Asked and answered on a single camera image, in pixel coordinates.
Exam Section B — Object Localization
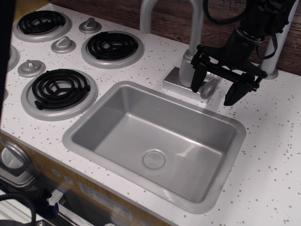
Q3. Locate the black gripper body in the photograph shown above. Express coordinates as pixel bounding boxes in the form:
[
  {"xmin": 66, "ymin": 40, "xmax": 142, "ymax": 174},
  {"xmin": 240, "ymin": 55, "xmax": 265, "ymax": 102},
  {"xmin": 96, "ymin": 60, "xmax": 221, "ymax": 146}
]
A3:
[{"xmin": 190, "ymin": 25, "xmax": 267, "ymax": 84}]

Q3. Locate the silver knob middle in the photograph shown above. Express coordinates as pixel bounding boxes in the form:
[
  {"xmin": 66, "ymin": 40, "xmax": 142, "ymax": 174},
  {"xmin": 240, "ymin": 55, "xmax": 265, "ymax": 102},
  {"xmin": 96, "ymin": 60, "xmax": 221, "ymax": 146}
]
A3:
[{"xmin": 51, "ymin": 36, "xmax": 76, "ymax": 54}]

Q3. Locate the front left stove burner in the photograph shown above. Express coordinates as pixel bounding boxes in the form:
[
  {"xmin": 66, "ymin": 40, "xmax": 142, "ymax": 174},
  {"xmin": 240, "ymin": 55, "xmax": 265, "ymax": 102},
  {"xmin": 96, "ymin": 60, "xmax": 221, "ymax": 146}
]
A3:
[{"xmin": 7, "ymin": 45, "xmax": 19, "ymax": 72}]

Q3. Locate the dark blurred foreground pole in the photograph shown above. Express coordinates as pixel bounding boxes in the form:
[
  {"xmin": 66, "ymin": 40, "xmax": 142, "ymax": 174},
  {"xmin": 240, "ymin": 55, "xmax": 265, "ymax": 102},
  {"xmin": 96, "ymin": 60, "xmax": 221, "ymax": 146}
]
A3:
[{"xmin": 0, "ymin": 0, "xmax": 16, "ymax": 113}]

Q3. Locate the silver faucet lever handle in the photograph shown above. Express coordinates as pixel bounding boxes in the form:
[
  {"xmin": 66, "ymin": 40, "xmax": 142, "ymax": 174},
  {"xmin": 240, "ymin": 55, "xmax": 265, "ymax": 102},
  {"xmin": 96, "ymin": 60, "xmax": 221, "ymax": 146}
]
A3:
[{"xmin": 200, "ymin": 74, "xmax": 222, "ymax": 99}]

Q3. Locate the black cable lower left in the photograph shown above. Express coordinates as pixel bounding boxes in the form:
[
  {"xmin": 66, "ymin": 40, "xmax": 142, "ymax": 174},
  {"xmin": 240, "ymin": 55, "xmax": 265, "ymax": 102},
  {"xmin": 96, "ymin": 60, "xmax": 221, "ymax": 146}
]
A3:
[{"xmin": 0, "ymin": 192, "xmax": 36, "ymax": 223}]

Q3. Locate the back left stove burner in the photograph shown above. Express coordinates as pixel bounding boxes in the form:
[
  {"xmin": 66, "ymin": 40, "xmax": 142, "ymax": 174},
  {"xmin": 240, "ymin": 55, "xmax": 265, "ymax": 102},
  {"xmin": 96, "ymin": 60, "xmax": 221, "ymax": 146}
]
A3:
[{"xmin": 12, "ymin": 10, "xmax": 72, "ymax": 43}]

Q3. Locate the silver oven door handle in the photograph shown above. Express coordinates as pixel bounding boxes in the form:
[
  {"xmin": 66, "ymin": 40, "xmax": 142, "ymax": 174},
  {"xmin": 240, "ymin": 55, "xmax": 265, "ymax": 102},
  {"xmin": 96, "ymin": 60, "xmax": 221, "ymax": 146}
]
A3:
[{"xmin": 0, "ymin": 168, "xmax": 36, "ymax": 190}]

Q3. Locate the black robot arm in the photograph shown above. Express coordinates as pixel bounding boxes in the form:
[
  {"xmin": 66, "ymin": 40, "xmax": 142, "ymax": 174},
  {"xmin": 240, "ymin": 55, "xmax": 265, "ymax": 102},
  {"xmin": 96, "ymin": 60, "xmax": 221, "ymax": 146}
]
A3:
[{"xmin": 190, "ymin": 0, "xmax": 295, "ymax": 106}]

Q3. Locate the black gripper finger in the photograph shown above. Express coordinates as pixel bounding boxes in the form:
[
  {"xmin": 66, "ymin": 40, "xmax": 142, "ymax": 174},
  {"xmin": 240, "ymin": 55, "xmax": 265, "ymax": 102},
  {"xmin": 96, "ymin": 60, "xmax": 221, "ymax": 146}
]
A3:
[
  {"xmin": 190, "ymin": 65, "xmax": 207, "ymax": 92},
  {"xmin": 224, "ymin": 83, "xmax": 249, "ymax": 105}
]

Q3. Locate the grey plastic sink basin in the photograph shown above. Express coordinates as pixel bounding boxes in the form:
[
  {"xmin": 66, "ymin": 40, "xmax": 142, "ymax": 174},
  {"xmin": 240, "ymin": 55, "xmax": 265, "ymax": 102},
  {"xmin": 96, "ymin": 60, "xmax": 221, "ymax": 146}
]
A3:
[{"xmin": 63, "ymin": 81, "xmax": 246, "ymax": 214}]

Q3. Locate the silver knob back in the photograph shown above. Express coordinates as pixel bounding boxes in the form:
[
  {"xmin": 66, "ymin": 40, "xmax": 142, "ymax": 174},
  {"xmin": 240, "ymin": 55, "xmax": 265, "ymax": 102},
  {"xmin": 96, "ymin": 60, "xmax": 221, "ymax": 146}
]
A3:
[{"xmin": 79, "ymin": 17, "xmax": 102, "ymax": 34}]

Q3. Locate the grey vertical post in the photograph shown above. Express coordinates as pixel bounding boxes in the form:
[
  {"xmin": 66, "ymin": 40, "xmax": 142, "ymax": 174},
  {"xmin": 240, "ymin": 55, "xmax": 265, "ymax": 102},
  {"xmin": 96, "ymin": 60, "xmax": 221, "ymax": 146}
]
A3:
[{"xmin": 261, "ymin": 0, "xmax": 299, "ymax": 80}]

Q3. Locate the silver oven dial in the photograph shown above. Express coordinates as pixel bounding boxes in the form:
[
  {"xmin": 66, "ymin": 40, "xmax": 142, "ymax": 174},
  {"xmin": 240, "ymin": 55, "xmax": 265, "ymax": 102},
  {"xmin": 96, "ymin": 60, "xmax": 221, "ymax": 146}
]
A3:
[{"xmin": 0, "ymin": 141, "xmax": 31, "ymax": 177}]

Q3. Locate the stove burner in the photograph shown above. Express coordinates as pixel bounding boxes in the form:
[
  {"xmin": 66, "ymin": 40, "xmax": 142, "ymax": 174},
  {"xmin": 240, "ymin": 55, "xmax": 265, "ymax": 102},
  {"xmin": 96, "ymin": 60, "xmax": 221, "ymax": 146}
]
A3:
[
  {"xmin": 81, "ymin": 31, "xmax": 144, "ymax": 69},
  {"xmin": 12, "ymin": 10, "xmax": 72, "ymax": 43},
  {"xmin": 7, "ymin": 45, "xmax": 19, "ymax": 72},
  {"xmin": 21, "ymin": 69, "xmax": 98, "ymax": 121}
]

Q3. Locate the silver gooseneck faucet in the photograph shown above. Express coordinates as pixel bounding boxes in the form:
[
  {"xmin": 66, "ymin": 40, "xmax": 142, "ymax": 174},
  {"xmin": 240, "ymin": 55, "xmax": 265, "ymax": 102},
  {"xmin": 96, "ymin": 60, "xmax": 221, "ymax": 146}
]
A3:
[{"xmin": 139, "ymin": 0, "xmax": 223, "ymax": 104}]

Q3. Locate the silver knob front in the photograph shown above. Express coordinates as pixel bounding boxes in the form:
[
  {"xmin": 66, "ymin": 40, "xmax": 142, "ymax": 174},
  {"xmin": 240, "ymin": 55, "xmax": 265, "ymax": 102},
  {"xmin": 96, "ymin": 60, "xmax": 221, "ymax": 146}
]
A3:
[{"xmin": 17, "ymin": 60, "xmax": 46, "ymax": 78}]

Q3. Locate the front right stove burner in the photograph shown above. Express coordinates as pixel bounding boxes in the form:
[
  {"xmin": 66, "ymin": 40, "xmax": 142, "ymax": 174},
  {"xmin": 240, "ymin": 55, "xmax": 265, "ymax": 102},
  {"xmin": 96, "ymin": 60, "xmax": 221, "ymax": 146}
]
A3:
[{"xmin": 21, "ymin": 69, "xmax": 98, "ymax": 121}]

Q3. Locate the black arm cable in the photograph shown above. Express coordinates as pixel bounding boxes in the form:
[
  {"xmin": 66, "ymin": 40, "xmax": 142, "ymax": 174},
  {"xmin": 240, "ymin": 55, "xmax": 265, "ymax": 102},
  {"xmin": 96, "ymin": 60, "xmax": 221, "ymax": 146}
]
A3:
[{"xmin": 203, "ymin": 0, "xmax": 247, "ymax": 24}]

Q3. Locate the silver knob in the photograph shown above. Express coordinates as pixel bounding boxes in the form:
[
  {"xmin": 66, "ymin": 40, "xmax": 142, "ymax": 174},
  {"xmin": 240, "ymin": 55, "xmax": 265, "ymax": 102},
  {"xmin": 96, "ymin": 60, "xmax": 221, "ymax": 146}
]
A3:
[
  {"xmin": 51, "ymin": 36, "xmax": 76, "ymax": 54},
  {"xmin": 79, "ymin": 17, "xmax": 102, "ymax": 34},
  {"xmin": 17, "ymin": 60, "xmax": 46, "ymax": 78}
]

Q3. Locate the back right stove burner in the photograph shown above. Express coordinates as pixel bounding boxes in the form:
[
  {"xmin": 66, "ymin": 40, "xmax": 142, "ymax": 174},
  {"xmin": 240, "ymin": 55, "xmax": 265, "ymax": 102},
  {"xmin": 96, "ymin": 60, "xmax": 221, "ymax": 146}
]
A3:
[{"xmin": 81, "ymin": 31, "xmax": 144, "ymax": 69}]

